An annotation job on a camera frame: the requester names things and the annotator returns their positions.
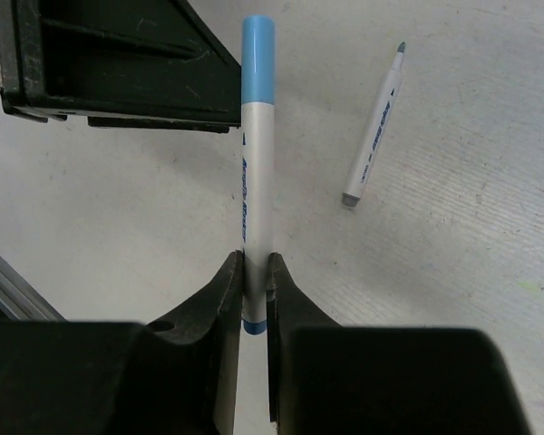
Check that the aluminium frame rail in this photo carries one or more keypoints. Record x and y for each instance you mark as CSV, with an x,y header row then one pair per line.
x,y
19,301

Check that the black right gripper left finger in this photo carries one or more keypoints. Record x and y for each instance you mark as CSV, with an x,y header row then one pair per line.
x,y
175,375

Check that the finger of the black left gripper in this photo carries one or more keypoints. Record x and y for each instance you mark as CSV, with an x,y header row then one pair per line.
x,y
119,64

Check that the grey white marker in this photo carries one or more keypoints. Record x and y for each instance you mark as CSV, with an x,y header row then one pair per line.
x,y
373,132

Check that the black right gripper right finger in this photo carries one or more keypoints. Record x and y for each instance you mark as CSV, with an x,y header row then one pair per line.
x,y
476,368

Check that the light blue white marker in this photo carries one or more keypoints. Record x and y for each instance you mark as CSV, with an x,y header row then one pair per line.
x,y
258,97

